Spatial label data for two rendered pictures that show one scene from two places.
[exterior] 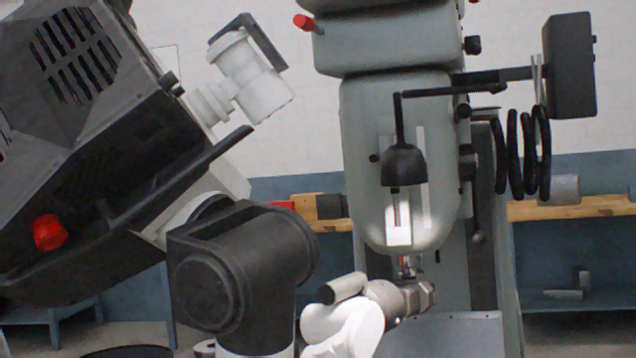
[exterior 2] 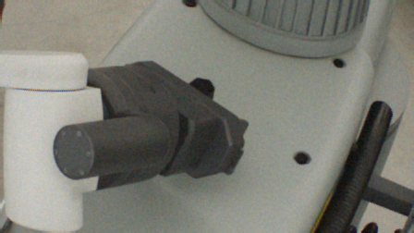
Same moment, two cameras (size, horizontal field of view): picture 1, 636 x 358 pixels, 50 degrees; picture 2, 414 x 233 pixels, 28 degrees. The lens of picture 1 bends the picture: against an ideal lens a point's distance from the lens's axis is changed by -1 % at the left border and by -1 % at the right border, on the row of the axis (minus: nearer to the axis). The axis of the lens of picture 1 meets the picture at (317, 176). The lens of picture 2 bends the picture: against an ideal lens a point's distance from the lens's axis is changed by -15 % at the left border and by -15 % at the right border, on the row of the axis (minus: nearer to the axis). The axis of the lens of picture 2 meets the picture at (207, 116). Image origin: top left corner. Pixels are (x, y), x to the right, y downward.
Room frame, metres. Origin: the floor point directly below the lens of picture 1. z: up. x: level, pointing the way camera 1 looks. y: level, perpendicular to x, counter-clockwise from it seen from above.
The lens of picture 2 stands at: (0.66, -0.18, 2.48)
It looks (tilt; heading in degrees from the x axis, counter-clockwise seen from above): 44 degrees down; 2
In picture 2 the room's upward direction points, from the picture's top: 11 degrees clockwise
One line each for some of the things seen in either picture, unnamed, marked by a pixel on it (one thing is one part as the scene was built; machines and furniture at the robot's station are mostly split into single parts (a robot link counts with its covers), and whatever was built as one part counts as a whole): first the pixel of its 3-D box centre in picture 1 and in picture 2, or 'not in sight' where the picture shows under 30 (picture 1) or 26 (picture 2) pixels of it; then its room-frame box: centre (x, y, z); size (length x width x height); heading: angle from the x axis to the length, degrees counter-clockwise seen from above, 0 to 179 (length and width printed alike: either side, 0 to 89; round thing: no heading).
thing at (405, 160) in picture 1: (402, 163); not in sight; (1.04, -0.13, 1.48); 0.07 x 0.07 x 0.06
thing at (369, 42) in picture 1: (395, 46); not in sight; (1.28, -0.17, 1.68); 0.34 x 0.24 x 0.10; 166
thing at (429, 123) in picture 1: (402, 160); not in sight; (1.25, -0.16, 1.47); 0.21 x 0.19 x 0.32; 76
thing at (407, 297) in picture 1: (388, 303); not in sight; (1.17, -0.10, 1.23); 0.13 x 0.12 x 0.10; 55
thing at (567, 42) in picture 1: (569, 69); not in sight; (1.45, -0.55, 1.62); 0.20 x 0.09 x 0.21; 166
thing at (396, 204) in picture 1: (395, 180); not in sight; (1.14, -0.13, 1.45); 0.04 x 0.04 x 0.21; 76
